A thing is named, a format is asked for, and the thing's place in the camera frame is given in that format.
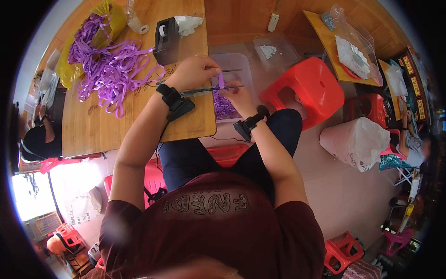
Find heap of cut purple pieces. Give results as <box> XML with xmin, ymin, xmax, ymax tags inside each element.
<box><xmin>213</xmin><ymin>89</ymin><xmax>241</xmax><ymax>120</ymax></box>

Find wooden work table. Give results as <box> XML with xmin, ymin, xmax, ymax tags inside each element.
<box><xmin>61</xmin><ymin>0</ymin><xmax>217</xmax><ymax>158</ymax></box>

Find yellow table with white goods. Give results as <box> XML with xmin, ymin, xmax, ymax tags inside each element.
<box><xmin>302</xmin><ymin>4</ymin><xmax>384</xmax><ymax>88</ymax></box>

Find red slatted plastic stool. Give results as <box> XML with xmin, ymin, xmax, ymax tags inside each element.
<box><xmin>323</xmin><ymin>230</ymin><xmax>365</xmax><ymax>276</ymax></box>

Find dark cabinet with gold panels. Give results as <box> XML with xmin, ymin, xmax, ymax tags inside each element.
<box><xmin>393</xmin><ymin>46</ymin><xmax>432</xmax><ymax>123</ymax></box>

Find white crumpled plastic bag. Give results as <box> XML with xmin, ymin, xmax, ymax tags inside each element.
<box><xmin>174</xmin><ymin>15</ymin><xmax>205</xmax><ymax>37</ymax></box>

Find small red plastic stool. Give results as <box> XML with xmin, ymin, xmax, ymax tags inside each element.
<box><xmin>343</xmin><ymin>93</ymin><xmax>389</xmax><ymax>130</ymax></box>

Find printed white sack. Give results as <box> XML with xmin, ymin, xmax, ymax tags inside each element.
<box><xmin>64</xmin><ymin>186</ymin><xmax>104</xmax><ymax>226</ymax></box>

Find clear plastic tub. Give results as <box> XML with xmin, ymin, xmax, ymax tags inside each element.
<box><xmin>208</xmin><ymin>52</ymin><xmax>254</xmax><ymax>123</ymax></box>

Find white power strip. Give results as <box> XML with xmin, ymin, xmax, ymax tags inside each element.
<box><xmin>267</xmin><ymin>13</ymin><xmax>280</xmax><ymax>33</ymax></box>

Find black scissors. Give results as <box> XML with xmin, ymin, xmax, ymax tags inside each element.
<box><xmin>156</xmin><ymin>69</ymin><xmax>245</xmax><ymax>98</ymax></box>

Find stack of red stools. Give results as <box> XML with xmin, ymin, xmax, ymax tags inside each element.
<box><xmin>55</xmin><ymin>223</ymin><xmax>85</xmax><ymax>249</ymax></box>

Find large white sack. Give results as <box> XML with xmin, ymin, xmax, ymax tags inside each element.
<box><xmin>319</xmin><ymin>116</ymin><xmax>391</xmax><ymax>172</ymax></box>

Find black cable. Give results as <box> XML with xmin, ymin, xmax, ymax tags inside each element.
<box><xmin>155</xmin><ymin>120</ymin><xmax>172</xmax><ymax>175</ymax></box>

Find pile of long purple ribbons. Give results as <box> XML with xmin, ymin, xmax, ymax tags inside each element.
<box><xmin>67</xmin><ymin>13</ymin><xmax>166</xmax><ymax>119</ymax></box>

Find black wrist band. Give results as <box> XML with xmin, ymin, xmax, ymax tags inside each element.
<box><xmin>156</xmin><ymin>83</ymin><xmax>196</xmax><ymax>122</ymax></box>
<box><xmin>233</xmin><ymin>105</ymin><xmax>270</xmax><ymax>143</ymax></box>

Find clear tray with white pieces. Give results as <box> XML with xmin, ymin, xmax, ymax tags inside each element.
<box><xmin>253</xmin><ymin>33</ymin><xmax>300</xmax><ymax>69</ymax></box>

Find black tape dispenser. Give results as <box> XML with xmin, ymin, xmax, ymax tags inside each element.
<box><xmin>152</xmin><ymin>17</ymin><xmax>181</xmax><ymax>66</ymax></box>

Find pink plastic stool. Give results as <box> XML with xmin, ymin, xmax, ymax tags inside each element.
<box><xmin>378</xmin><ymin>228</ymin><xmax>416</xmax><ymax>257</ymax></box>

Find person's right hand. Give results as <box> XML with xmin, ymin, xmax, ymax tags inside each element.
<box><xmin>223</xmin><ymin>82</ymin><xmax>259</xmax><ymax>120</ymax></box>

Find yellow plastic bag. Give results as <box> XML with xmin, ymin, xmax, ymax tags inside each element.
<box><xmin>55</xmin><ymin>0</ymin><xmax>128</xmax><ymax>90</ymax></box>

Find person's left hand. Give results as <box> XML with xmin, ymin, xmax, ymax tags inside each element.
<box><xmin>164</xmin><ymin>55</ymin><xmax>223</xmax><ymax>93</ymax></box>

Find person's body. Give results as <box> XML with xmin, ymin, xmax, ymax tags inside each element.
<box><xmin>98</xmin><ymin>161</ymin><xmax>327</xmax><ymax>279</ymax></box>

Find yellow table with clear bags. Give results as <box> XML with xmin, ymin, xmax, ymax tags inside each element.
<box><xmin>378</xmin><ymin>59</ymin><xmax>409</xmax><ymax>121</ymax></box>

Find clear bag with tape roll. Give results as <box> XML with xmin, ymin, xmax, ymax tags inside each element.
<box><xmin>123</xmin><ymin>0</ymin><xmax>151</xmax><ymax>35</ymax></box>

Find teal patterned bag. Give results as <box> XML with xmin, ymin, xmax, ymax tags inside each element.
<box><xmin>379</xmin><ymin>153</ymin><xmax>414</xmax><ymax>172</ymax></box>

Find large red plastic stool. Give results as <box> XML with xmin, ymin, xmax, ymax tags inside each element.
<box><xmin>259</xmin><ymin>56</ymin><xmax>345</xmax><ymax>132</ymax></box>

